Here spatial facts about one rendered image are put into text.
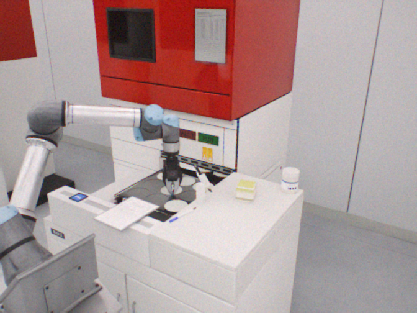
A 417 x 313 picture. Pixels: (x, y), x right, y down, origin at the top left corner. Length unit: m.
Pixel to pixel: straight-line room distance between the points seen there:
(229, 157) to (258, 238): 0.58
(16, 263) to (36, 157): 0.42
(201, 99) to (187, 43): 0.25
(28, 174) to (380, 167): 2.49
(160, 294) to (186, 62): 0.98
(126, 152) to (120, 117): 0.80
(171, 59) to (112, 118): 0.50
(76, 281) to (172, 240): 0.33
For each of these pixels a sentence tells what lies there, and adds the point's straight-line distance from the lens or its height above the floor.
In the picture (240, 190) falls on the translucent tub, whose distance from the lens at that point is 1.56.
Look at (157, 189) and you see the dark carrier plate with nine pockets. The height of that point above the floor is 0.90.
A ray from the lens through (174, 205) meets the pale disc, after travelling 1.69.
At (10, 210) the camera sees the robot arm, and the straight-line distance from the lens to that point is 1.35.
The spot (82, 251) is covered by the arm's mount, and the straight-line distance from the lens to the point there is 1.30.
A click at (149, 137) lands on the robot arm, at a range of 1.60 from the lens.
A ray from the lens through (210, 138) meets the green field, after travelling 1.85.
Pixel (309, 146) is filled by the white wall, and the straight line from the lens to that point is 3.30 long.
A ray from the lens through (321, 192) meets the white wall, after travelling 3.41.
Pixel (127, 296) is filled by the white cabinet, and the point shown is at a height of 0.61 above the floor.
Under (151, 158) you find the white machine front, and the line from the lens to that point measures 2.13.
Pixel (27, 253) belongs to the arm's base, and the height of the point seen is 1.02.
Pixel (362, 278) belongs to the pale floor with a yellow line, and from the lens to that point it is 2.90.
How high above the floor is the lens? 1.73
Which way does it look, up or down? 22 degrees down
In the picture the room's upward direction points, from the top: 1 degrees clockwise
